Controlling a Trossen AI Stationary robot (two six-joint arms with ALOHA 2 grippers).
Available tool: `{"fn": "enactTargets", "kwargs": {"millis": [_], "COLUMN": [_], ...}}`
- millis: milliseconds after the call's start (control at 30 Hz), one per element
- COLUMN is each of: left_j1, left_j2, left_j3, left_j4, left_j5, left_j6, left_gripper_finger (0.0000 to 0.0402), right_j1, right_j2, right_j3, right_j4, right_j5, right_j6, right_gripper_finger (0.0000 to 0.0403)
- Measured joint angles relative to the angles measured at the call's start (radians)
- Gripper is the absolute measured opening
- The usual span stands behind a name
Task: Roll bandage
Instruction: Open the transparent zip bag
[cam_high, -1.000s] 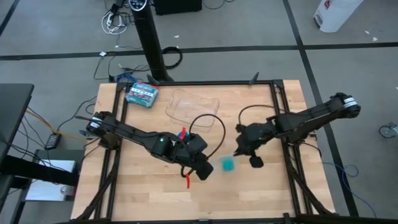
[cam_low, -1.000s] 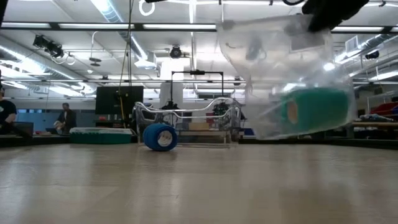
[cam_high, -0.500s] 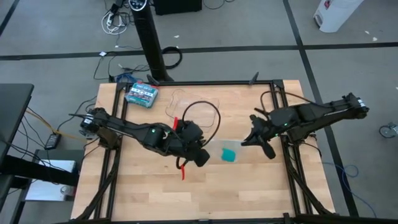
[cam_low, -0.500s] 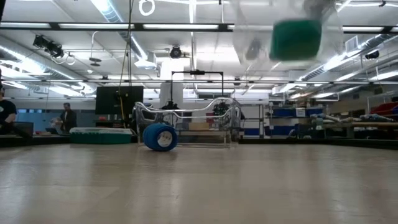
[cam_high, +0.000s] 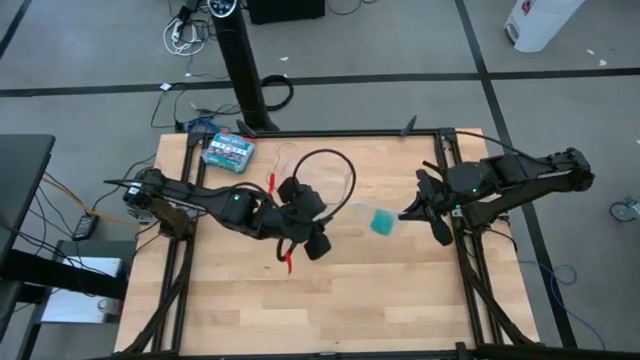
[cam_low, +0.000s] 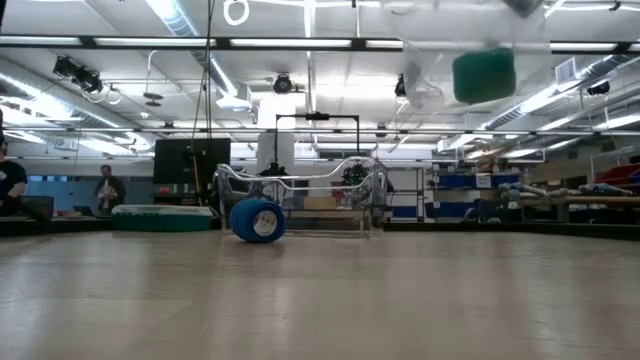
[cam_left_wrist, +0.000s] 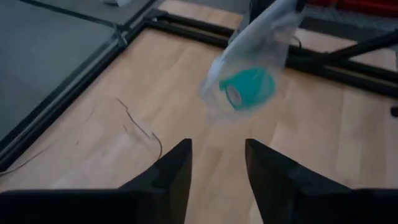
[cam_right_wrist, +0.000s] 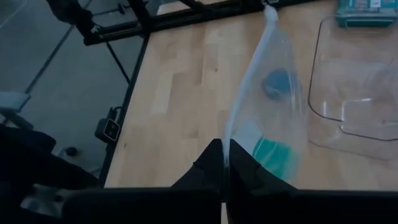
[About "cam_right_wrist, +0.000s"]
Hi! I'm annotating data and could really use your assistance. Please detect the blue bandage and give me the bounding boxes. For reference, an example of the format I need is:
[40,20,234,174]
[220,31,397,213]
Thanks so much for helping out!
[261,68,295,101]

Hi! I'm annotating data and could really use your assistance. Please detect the green first aid kit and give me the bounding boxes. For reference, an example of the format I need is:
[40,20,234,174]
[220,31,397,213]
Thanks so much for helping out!
[335,0,398,28]

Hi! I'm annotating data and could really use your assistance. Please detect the black table-level camera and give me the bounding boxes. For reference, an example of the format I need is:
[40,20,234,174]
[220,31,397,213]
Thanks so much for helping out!
[94,106,121,144]

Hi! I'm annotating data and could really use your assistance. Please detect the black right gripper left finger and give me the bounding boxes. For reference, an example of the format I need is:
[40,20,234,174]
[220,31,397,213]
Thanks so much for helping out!
[61,138,225,224]

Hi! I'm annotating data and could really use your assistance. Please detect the clear plastic tray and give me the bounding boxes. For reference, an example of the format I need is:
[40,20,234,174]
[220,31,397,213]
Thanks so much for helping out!
[307,14,398,162]

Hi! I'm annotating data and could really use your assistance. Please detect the green bandage roll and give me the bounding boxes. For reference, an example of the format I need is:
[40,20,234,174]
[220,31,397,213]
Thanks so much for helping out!
[251,136,302,182]

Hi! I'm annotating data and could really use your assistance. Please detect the clear plastic bag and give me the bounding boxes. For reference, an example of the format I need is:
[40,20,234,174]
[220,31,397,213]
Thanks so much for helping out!
[221,4,309,184]

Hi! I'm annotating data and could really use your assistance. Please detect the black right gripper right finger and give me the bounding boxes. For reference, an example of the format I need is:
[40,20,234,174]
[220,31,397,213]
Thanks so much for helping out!
[224,139,398,224]

